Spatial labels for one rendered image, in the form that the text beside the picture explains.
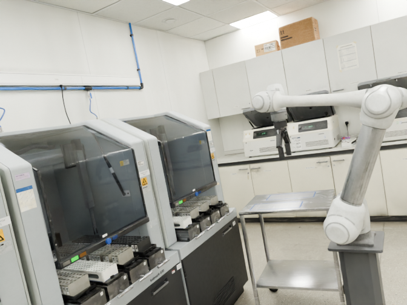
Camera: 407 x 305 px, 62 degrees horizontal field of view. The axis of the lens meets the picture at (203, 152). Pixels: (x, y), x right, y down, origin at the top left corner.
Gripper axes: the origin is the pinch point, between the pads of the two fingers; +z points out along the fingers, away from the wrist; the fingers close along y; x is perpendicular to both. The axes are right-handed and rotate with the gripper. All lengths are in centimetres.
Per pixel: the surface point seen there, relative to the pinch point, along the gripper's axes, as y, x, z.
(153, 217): -36, 75, 24
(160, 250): -47, 66, 40
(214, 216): 19, 66, 42
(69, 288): -101, 73, 34
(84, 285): -93, 73, 36
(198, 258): -11, 66, 61
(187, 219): -10, 70, 34
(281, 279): 27, 26, 92
